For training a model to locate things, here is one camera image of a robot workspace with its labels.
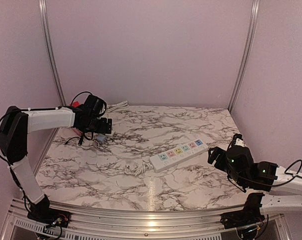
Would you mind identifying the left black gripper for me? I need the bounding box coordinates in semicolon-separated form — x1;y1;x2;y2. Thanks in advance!
82;116;112;134

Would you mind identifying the blue small plug adapter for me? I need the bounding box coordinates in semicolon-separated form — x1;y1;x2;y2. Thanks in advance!
93;134;107;149

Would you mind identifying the white orange-strip cable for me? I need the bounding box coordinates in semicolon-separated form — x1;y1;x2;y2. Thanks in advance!
105;100;129;112

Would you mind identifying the black power adapter with cable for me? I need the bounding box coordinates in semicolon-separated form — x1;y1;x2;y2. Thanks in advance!
64;132;93;146

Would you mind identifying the white multicolour power strip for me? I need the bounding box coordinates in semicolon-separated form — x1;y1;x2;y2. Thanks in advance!
149;138;208;173

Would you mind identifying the pink triangular power strip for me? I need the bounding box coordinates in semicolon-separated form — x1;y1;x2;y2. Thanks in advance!
72;128;82;136

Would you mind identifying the red cube socket adapter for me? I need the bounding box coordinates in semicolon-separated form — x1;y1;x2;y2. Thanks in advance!
71;101;80;108

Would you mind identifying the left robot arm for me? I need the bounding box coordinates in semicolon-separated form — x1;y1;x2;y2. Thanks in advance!
0;93;112;223

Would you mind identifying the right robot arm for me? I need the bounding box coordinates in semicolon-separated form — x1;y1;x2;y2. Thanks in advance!
208;134;302;229

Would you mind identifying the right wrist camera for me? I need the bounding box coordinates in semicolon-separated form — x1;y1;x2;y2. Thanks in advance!
232;133;245;147

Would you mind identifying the white bundled strip cable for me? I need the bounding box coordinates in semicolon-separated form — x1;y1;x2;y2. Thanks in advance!
125;161;153;177

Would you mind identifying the aluminium front rail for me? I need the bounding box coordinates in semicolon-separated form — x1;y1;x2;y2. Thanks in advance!
0;198;292;240

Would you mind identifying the left aluminium frame post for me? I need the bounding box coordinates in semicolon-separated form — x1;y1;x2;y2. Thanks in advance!
38;0;68;106

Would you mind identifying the aluminium frame post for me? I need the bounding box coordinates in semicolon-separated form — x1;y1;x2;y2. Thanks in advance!
38;0;68;106
228;0;261;113

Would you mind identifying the right aluminium frame post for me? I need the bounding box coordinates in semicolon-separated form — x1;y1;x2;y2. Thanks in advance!
228;0;261;113

